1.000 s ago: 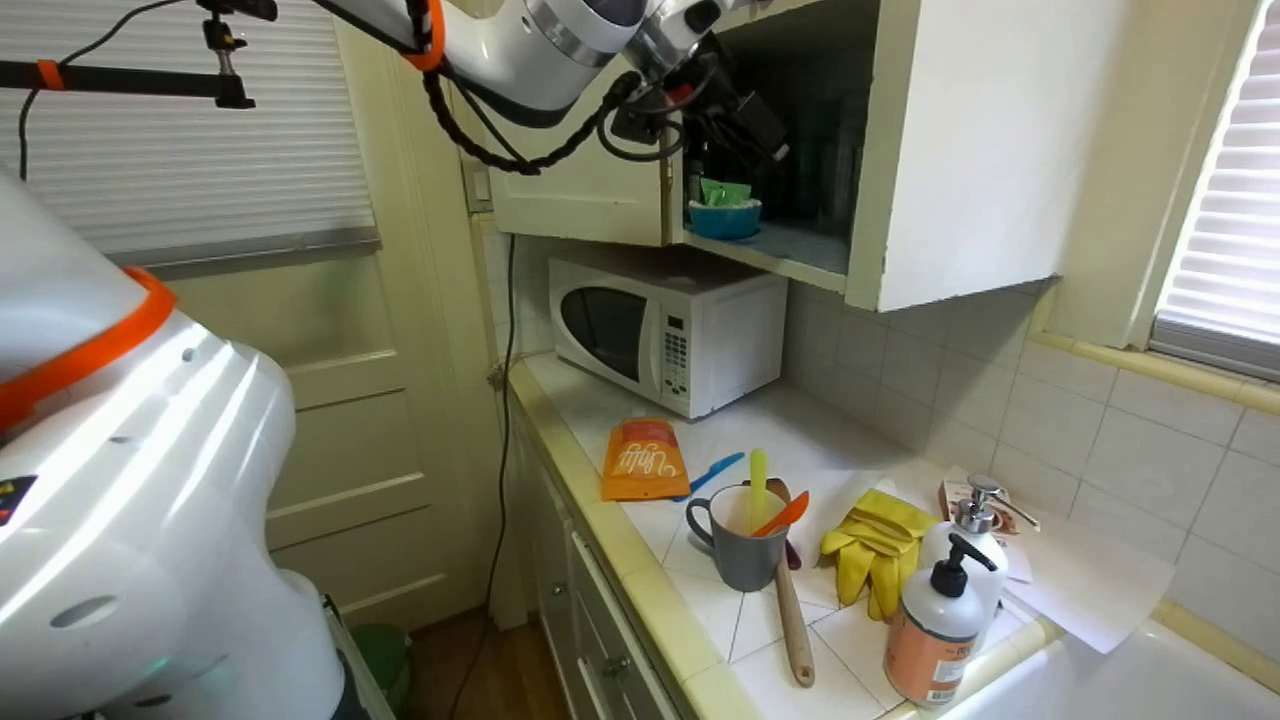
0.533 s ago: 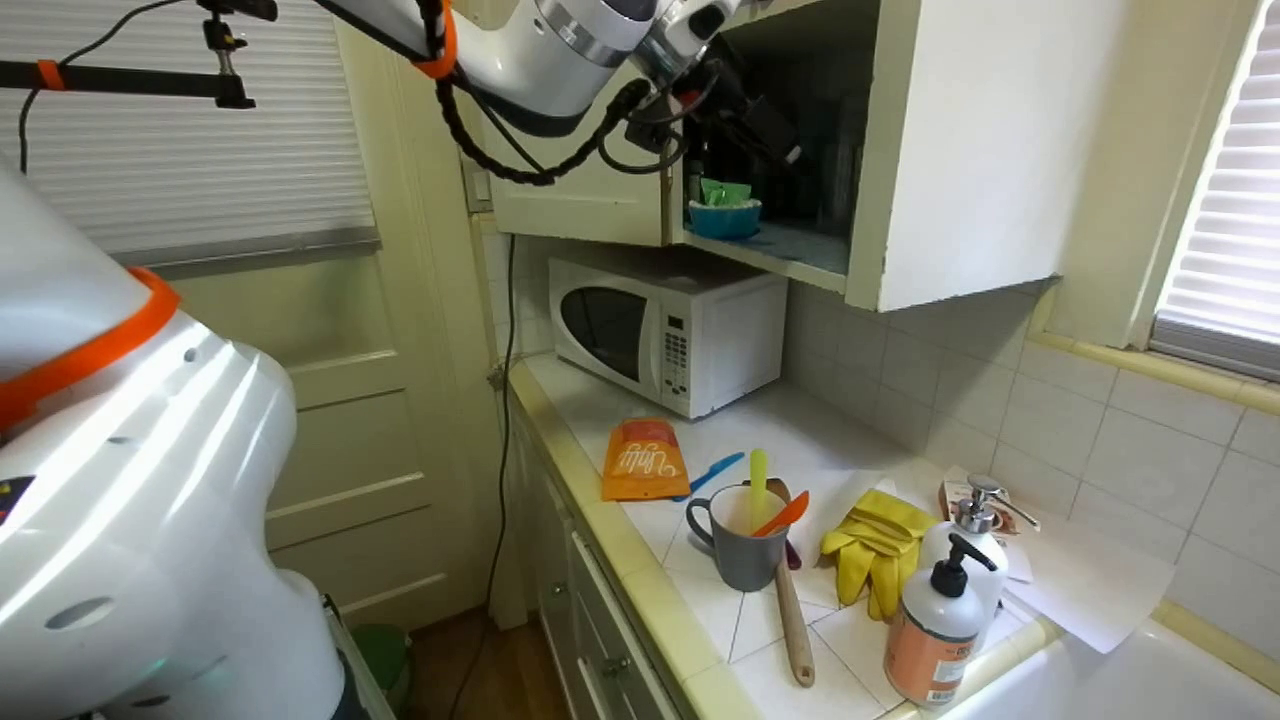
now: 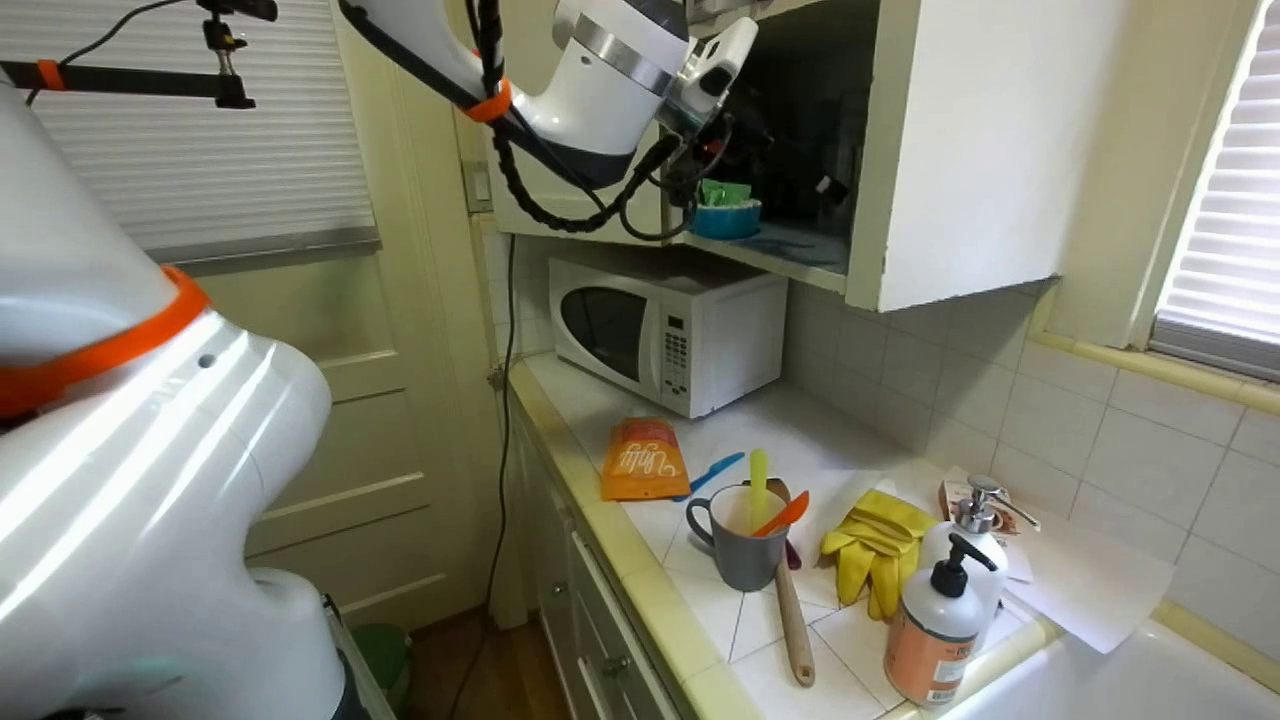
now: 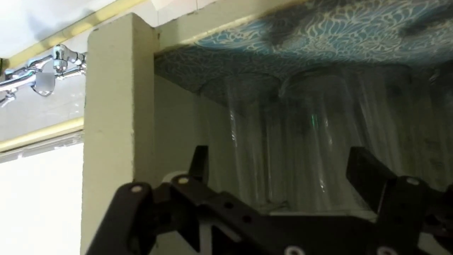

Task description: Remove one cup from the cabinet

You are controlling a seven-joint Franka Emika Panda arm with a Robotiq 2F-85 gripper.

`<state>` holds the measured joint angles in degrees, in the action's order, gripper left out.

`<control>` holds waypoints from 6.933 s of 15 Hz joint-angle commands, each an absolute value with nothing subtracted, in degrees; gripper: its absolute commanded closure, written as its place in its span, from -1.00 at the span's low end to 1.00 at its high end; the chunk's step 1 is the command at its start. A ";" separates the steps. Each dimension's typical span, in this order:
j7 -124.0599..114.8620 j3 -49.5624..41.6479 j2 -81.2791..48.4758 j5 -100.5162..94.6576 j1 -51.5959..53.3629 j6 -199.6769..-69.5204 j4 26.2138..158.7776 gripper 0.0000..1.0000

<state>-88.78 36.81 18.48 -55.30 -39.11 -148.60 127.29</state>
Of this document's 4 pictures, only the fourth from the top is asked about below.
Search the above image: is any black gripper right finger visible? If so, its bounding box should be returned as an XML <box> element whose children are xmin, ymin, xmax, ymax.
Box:
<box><xmin>345</xmin><ymin>146</ymin><xmax>431</xmax><ymax>255</ymax></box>

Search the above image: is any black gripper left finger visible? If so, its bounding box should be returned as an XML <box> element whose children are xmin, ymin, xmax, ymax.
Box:
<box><xmin>86</xmin><ymin>145</ymin><xmax>211</xmax><ymax>255</ymax></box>

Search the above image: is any clear drinking glass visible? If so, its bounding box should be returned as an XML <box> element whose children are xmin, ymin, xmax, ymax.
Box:
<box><xmin>358</xmin><ymin>66</ymin><xmax>453</xmax><ymax>190</ymax></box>
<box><xmin>277</xmin><ymin>66</ymin><xmax>366</xmax><ymax>212</ymax></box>
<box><xmin>220</xmin><ymin>73</ymin><xmax>288</xmax><ymax>207</ymax></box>

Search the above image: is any chrome faucet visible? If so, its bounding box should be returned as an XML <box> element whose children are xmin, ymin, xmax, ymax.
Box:
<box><xmin>0</xmin><ymin>44</ymin><xmax>89</xmax><ymax>108</ymax></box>

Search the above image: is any blue patterned shelf liner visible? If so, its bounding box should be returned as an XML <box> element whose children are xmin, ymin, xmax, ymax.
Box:
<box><xmin>154</xmin><ymin>0</ymin><xmax>453</xmax><ymax>108</ymax></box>

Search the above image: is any cream wall cabinet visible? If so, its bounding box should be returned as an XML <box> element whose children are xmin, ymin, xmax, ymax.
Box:
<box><xmin>79</xmin><ymin>13</ymin><xmax>453</xmax><ymax>255</ymax></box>

